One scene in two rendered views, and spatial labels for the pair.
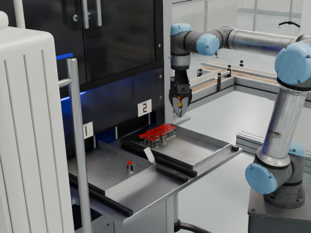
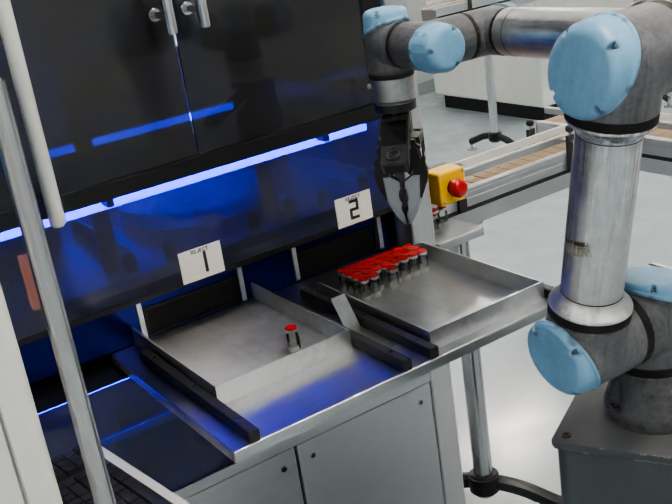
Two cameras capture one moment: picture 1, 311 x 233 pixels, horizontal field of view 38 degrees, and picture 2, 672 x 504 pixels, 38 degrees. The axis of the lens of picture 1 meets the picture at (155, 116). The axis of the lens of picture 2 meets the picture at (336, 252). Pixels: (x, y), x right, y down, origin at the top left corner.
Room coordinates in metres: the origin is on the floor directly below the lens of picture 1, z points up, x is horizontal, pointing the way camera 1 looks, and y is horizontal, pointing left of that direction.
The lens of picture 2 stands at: (0.08, -0.40, 1.61)
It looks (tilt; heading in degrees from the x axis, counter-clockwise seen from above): 20 degrees down; 15
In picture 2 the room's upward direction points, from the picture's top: 9 degrees counter-clockwise
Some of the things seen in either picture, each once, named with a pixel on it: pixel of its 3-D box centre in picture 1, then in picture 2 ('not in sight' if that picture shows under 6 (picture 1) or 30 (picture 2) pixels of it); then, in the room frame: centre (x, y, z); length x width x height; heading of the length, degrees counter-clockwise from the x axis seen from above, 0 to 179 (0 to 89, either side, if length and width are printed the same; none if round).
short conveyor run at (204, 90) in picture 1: (190, 91); (498, 172); (2.37, -0.20, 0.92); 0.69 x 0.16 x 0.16; 137
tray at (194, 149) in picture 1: (180, 145); (427, 290); (1.73, -0.10, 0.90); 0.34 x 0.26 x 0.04; 46
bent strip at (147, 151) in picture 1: (159, 159); (362, 321); (1.58, -0.01, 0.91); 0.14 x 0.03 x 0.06; 48
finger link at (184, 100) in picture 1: (183, 105); (415, 194); (1.67, -0.11, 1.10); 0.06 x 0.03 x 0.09; 1
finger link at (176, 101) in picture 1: (176, 105); (397, 195); (1.67, -0.08, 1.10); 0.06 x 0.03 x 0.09; 1
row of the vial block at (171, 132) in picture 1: (161, 137); (390, 273); (1.80, -0.02, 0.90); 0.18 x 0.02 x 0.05; 136
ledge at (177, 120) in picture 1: (171, 118); (441, 232); (2.11, -0.08, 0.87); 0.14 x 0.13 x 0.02; 47
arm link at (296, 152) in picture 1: (287, 159); (647, 313); (1.47, -0.48, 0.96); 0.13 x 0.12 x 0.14; 135
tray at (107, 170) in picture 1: (101, 166); (237, 337); (1.56, 0.21, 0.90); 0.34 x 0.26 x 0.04; 47
